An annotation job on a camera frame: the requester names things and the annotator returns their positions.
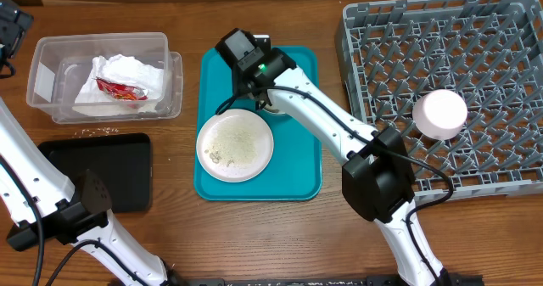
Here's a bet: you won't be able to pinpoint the red snack wrapper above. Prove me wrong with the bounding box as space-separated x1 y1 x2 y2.
95 77 148 109

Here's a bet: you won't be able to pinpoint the pink small bowl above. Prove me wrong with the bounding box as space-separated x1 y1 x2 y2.
412 89 467 140

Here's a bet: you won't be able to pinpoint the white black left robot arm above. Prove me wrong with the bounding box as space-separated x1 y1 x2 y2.
1 104 182 285

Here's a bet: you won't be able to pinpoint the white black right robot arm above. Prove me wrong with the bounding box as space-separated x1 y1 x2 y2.
216 28 453 285

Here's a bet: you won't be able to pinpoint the clear plastic waste bin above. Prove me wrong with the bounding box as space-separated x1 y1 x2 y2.
26 32 183 124

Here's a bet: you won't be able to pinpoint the grey dishwasher rack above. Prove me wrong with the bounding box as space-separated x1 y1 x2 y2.
335 0 542 204

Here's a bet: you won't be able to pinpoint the white crumpled paper towel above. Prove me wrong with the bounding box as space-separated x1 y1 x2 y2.
72 54 164 117

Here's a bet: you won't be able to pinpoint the scattered rice crumbs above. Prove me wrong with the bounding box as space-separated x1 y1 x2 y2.
72 126 120 138

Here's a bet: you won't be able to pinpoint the black rectangular tray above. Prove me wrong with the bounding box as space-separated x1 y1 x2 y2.
38 133 153 213

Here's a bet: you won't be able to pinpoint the large white dirty plate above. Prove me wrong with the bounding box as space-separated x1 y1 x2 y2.
196 109 274 182

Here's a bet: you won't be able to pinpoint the grey-green small bowl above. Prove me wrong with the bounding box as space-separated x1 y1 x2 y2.
264 107 286 115

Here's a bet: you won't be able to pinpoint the teal serving tray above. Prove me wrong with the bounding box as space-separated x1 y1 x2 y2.
193 48 322 201

